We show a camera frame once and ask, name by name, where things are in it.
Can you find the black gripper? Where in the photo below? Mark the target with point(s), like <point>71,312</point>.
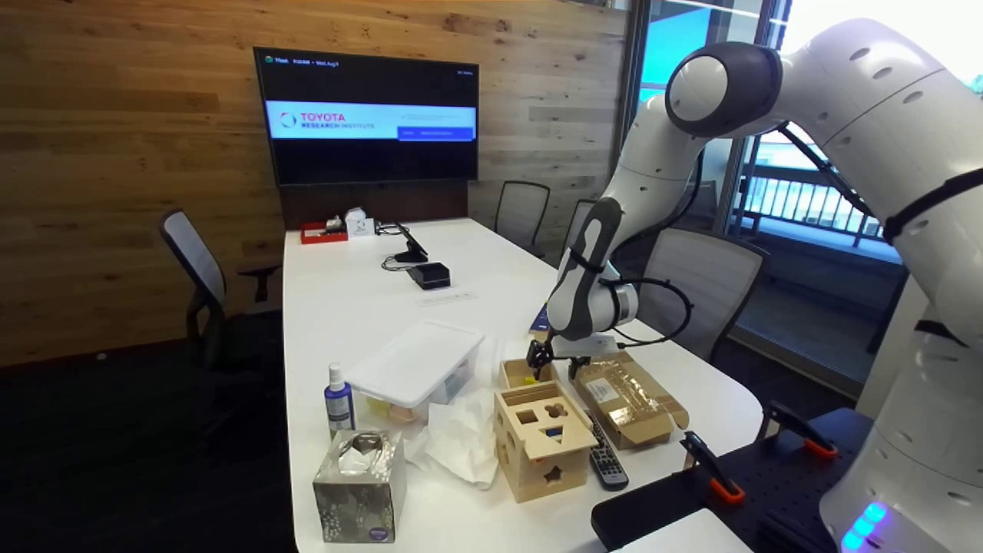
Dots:
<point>547,346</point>

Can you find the small wooden crate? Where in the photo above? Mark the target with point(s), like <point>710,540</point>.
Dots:
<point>518,373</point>

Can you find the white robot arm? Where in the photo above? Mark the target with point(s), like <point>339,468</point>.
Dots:
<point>893,148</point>

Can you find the wooden shape sorter cube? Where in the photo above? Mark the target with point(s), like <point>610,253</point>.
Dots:
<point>542,439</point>

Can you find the blue and red book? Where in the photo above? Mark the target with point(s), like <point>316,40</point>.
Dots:
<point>542,320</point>

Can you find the brown cardboard tray box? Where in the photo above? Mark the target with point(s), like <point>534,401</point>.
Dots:
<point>627,402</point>

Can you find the white crumpled plastic bag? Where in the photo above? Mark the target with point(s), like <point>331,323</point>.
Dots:
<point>460,439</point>

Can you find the black conference speaker device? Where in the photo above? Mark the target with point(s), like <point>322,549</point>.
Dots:
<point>431,275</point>

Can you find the black remote control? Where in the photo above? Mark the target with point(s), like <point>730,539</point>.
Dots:
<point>608,468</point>

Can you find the grey office chair far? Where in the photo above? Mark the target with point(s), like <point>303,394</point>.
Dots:
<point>519,209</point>

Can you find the grey office chair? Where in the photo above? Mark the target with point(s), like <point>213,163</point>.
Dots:
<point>220,340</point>
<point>519,209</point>
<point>696,285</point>

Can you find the grey office chair right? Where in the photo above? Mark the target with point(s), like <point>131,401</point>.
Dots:
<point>696,285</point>

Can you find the blue spray bottle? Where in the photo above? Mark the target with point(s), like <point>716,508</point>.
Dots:
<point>339,402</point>

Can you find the white box near tv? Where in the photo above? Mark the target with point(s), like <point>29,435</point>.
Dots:
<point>361,225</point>

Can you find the grey tissue box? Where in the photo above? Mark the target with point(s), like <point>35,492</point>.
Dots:
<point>361,486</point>

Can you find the red box on table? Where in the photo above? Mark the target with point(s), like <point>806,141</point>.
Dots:
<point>319,233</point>

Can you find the grey office chair left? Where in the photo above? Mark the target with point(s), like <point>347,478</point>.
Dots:
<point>220,340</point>

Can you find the orange handled black clamp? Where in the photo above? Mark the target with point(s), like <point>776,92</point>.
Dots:
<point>721,484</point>

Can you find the wall mounted tv screen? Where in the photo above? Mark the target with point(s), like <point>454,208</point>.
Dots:
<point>339,116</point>

